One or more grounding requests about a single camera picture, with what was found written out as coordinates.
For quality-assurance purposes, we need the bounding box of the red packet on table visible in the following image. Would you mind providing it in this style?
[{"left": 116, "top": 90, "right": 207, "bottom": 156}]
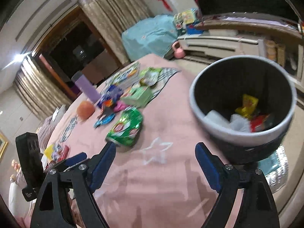
[{"left": 56, "top": 145, "right": 70, "bottom": 163}]

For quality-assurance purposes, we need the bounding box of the yellow wrapper in bin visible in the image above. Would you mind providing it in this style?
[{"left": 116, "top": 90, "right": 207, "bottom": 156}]
[{"left": 235, "top": 94, "right": 259, "bottom": 120}]

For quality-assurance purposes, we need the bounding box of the toy cash register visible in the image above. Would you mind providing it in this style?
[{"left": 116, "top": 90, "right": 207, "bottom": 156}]
[{"left": 174, "top": 8, "right": 203, "bottom": 35}]

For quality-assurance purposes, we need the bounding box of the green milk carton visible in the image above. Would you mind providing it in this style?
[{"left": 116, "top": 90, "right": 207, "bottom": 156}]
[{"left": 120, "top": 86, "right": 153, "bottom": 108}]

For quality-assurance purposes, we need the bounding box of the white TV cabinet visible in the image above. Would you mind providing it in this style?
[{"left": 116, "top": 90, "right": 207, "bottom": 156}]
[{"left": 178, "top": 15, "right": 303, "bottom": 88}]

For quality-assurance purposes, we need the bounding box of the crushed green soda can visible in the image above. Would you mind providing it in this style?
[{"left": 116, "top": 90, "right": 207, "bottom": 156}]
[{"left": 106, "top": 107, "right": 143, "bottom": 147}]

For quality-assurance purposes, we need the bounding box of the blue plastic wrapper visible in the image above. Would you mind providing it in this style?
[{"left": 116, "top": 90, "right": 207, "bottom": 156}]
[{"left": 97, "top": 85, "right": 124, "bottom": 108}]

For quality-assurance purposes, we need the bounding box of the red apple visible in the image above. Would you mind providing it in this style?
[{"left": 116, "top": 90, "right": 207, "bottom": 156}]
[{"left": 76, "top": 100, "right": 95, "bottom": 120}]

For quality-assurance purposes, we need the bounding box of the white round trash bin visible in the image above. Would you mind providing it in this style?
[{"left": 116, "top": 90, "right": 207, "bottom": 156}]
[{"left": 189, "top": 55, "right": 297, "bottom": 165}]

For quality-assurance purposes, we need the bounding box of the teal covered furniture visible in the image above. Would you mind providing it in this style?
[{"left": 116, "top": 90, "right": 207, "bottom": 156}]
[{"left": 122, "top": 14, "right": 178, "bottom": 61}]

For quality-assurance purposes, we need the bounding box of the blue spoon-shaped wrapper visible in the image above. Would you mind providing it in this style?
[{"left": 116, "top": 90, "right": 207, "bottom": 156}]
[{"left": 93, "top": 113, "right": 115, "bottom": 128}]

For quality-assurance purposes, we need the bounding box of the silver foil mat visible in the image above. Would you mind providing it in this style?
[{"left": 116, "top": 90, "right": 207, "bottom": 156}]
[{"left": 258, "top": 144, "right": 289, "bottom": 194}]

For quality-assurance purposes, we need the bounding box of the orange snack bag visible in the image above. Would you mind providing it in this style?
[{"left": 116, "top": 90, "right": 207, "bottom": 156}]
[{"left": 102, "top": 99, "right": 116, "bottom": 114}]

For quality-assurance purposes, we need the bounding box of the beige curtain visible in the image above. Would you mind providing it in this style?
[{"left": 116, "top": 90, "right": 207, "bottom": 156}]
[{"left": 78, "top": 0, "right": 153, "bottom": 64}]

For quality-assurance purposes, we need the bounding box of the pink candy wrapper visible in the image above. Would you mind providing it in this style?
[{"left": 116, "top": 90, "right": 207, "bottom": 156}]
[{"left": 113, "top": 100, "right": 129, "bottom": 113}]

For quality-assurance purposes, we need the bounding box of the purple tumbler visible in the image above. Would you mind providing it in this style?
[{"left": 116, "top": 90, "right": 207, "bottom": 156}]
[{"left": 72, "top": 71, "right": 101, "bottom": 104}]

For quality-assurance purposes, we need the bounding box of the pink kettlebell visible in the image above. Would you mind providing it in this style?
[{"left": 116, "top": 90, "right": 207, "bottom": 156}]
[{"left": 172, "top": 41, "right": 185, "bottom": 59}]

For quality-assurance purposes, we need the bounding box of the green crumpled snack wrapper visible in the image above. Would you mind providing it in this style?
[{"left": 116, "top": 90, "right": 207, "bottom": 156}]
[{"left": 140, "top": 67, "right": 162, "bottom": 87}]

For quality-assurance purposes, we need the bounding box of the pink tablecloth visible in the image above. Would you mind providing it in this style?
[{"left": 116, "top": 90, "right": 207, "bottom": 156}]
[{"left": 23, "top": 53, "right": 243, "bottom": 228}]

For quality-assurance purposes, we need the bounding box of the colourful book stack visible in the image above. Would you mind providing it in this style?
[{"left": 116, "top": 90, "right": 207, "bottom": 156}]
[{"left": 106, "top": 61, "right": 140, "bottom": 89}]

